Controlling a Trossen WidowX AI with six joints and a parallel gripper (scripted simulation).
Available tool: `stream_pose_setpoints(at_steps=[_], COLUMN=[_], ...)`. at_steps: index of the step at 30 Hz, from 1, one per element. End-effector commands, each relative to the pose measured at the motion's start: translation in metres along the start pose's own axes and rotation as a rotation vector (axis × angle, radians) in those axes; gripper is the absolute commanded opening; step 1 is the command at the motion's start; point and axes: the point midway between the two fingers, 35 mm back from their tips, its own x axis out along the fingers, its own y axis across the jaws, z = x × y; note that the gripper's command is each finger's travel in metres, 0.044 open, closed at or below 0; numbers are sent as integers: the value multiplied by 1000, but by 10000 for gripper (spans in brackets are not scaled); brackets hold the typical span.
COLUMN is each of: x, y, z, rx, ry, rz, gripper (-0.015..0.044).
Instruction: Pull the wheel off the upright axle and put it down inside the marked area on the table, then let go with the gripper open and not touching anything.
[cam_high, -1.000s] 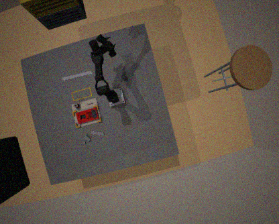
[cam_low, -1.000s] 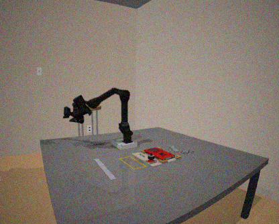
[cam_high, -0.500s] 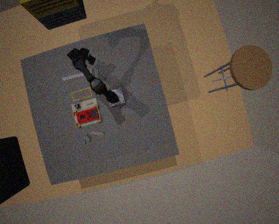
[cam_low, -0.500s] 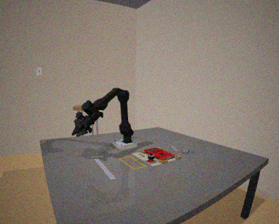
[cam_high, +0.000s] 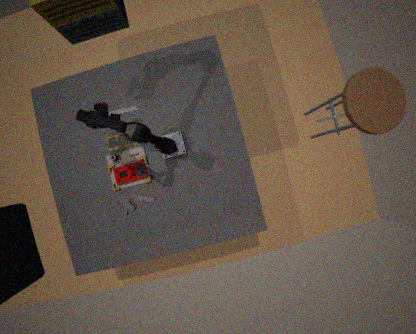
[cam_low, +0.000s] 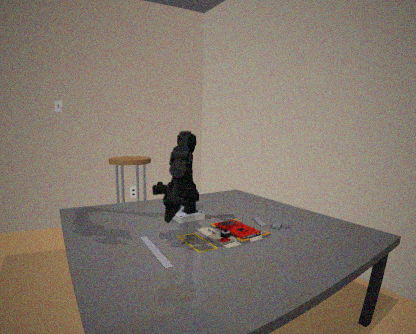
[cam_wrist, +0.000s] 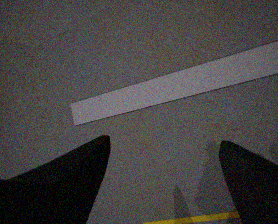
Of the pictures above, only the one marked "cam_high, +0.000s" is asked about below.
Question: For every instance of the grey flat bar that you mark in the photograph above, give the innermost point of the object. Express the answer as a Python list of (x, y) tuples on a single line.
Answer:
[(131, 108)]

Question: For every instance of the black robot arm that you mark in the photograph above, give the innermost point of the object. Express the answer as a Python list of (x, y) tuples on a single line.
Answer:
[(94, 119)]

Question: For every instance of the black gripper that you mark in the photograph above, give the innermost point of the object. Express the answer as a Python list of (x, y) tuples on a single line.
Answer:
[(113, 116)]

